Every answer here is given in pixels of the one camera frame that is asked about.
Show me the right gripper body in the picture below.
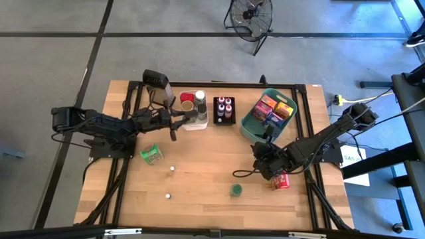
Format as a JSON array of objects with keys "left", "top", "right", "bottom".
[{"left": 251, "top": 141, "right": 290, "bottom": 182}]

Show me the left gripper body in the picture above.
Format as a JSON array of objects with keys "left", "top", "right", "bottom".
[{"left": 154, "top": 108, "right": 177, "bottom": 142}]

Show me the red patterned tin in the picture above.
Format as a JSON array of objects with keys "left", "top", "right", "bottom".
[{"left": 271, "top": 173, "right": 291, "bottom": 191}]

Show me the green Apple Jacks cereal box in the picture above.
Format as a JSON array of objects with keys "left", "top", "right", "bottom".
[{"left": 139, "top": 143, "right": 164, "bottom": 166}]

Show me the pink Raisin Bran cereal box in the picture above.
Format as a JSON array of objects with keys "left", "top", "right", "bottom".
[{"left": 252, "top": 101, "right": 273, "bottom": 121}]

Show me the yellow Corn Pops cereal box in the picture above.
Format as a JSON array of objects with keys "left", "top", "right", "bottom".
[{"left": 274, "top": 102, "right": 295, "bottom": 120}]

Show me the orange cereal box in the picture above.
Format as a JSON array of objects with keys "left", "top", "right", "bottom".
[{"left": 260, "top": 95, "right": 278, "bottom": 110}]

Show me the white plastic bin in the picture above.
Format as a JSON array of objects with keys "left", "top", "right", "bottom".
[{"left": 179, "top": 90, "right": 209, "bottom": 131}]

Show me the teal plastic bin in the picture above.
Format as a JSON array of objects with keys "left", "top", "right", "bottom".
[{"left": 240, "top": 88, "right": 299, "bottom": 144}]

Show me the black slotted plastic basket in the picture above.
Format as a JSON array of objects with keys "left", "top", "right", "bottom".
[{"left": 212, "top": 96, "right": 237, "bottom": 126}]

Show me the white paper sign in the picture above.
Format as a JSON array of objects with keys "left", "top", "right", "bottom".
[{"left": 340, "top": 145, "right": 371, "bottom": 187}]

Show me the black floor fan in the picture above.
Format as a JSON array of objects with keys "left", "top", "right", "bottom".
[{"left": 222, "top": 0, "right": 274, "bottom": 56}]

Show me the grey metal floor bar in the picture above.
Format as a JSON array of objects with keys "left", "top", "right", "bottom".
[{"left": 359, "top": 80, "right": 393, "bottom": 90}]

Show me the black workbench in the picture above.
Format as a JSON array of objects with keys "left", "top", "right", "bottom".
[{"left": 341, "top": 62, "right": 425, "bottom": 200}]

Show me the black overhead crossbar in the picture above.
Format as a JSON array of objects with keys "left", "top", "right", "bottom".
[{"left": 0, "top": 222, "right": 425, "bottom": 239}]

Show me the person's shoe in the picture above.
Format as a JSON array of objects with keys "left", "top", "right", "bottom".
[{"left": 403, "top": 34, "right": 425, "bottom": 48}]

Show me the left gripper black cable loop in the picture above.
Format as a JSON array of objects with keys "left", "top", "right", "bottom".
[{"left": 145, "top": 88, "right": 175, "bottom": 116}]

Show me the gripper black cable loop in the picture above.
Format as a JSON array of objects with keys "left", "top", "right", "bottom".
[
  {"left": 232, "top": 168, "right": 264, "bottom": 179},
  {"left": 145, "top": 88, "right": 175, "bottom": 116}
]

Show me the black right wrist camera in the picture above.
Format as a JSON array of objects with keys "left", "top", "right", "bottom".
[{"left": 264, "top": 124, "right": 282, "bottom": 141}]

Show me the right gripper black cable loop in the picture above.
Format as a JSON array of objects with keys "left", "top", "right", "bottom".
[{"left": 232, "top": 168, "right": 264, "bottom": 179}]

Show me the metal box grater black handle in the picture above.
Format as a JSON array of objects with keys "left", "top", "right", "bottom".
[{"left": 141, "top": 68, "right": 177, "bottom": 109}]

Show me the black aluminium table frame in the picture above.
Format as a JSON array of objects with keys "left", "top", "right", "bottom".
[{"left": 79, "top": 80, "right": 353, "bottom": 232}]

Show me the silver frame bracket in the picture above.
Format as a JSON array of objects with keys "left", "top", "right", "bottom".
[
  {"left": 288, "top": 231, "right": 328, "bottom": 239},
  {"left": 104, "top": 228, "right": 143, "bottom": 236}
]

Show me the blue-grey metal cart frame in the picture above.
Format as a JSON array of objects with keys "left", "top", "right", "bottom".
[{"left": 345, "top": 165, "right": 414, "bottom": 232}]

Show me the yellow extension cable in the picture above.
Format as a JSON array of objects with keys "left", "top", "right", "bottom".
[{"left": 341, "top": 92, "right": 396, "bottom": 103}]

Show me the thin black floor cable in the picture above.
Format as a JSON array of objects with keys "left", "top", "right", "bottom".
[{"left": 327, "top": 88, "right": 395, "bottom": 118}]

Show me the thick black floor cable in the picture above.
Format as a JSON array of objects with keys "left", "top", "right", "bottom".
[{"left": 351, "top": 108, "right": 425, "bottom": 137}]

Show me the grey floor cable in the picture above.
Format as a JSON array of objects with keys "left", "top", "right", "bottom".
[{"left": 393, "top": 98, "right": 425, "bottom": 116}]

